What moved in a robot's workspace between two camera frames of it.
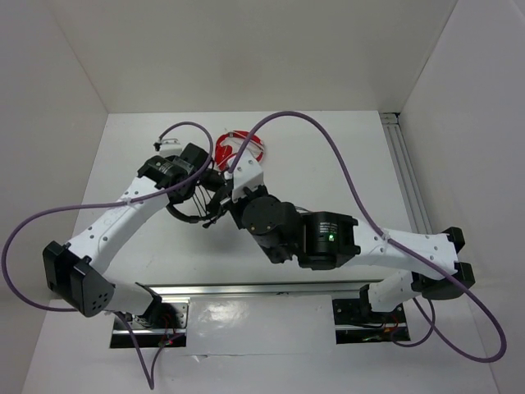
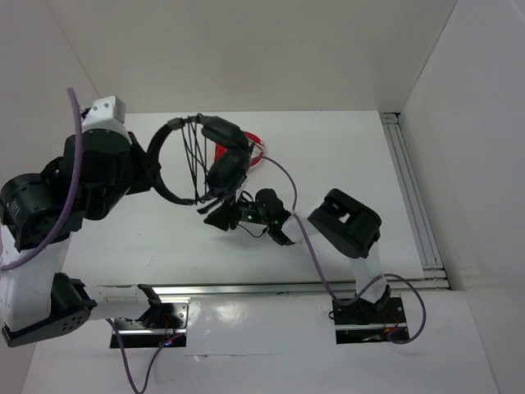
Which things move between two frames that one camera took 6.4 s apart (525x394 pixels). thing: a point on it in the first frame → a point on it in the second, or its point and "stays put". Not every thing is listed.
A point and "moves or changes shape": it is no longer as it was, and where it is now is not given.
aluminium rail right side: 390,122 stays put
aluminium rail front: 260,288 stays put
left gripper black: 177,201 → 139,153
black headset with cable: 220,186 moves or changes shape
